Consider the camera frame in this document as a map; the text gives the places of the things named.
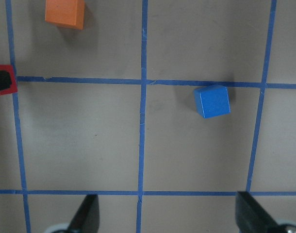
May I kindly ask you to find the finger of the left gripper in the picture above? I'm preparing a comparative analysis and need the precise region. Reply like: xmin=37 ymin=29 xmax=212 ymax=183
xmin=0 ymin=70 xmax=12 ymax=91

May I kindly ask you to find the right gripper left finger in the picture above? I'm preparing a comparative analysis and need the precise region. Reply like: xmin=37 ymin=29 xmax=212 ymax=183
xmin=66 ymin=195 xmax=100 ymax=233

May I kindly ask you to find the red wooden block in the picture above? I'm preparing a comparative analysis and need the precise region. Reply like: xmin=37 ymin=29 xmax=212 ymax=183
xmin=0 ymin=65 xmax=17 ymax=96

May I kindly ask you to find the blue wooden block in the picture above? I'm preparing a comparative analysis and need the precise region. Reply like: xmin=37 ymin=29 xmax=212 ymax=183
xmin=193 ymin=84 xmax=231 ymax=118

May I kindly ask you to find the orange wooden block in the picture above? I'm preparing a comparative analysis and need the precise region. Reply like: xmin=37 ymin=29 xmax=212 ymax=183
xmin=45 ymin=0 xmax=85 ymax=30

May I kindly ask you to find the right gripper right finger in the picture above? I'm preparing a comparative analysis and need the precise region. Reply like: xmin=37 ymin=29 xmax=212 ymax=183
xmin=235 ymin=191 xmax=280 ymax=233

